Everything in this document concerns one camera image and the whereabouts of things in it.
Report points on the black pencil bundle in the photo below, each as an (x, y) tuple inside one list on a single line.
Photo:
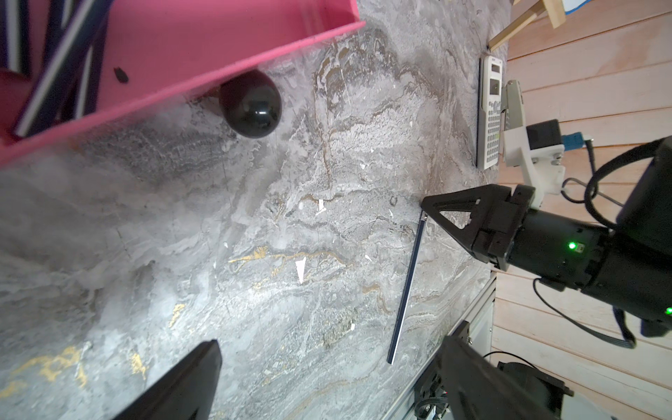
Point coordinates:
[(406, 292)]

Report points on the white calculator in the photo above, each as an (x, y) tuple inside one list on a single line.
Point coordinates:
[(490, 112)]

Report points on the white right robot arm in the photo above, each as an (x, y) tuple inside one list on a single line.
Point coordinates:
[(625, 264)]

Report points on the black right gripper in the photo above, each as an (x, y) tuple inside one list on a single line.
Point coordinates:
[(504, 230)]

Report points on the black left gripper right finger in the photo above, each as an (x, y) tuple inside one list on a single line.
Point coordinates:
[(477, 390)]

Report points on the white board with blue frame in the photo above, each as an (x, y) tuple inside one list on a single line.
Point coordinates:
[(571, 6)]

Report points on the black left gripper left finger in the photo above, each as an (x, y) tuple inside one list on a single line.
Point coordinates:
[(187, 391)]

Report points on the pink bottom drawer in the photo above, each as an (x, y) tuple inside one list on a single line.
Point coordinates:
[(149, 52)]

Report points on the aluminium frame rail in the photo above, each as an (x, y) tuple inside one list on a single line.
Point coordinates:
[(474, 328)]

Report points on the wooden easel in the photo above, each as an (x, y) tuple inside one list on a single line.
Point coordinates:
[(554, 9)]

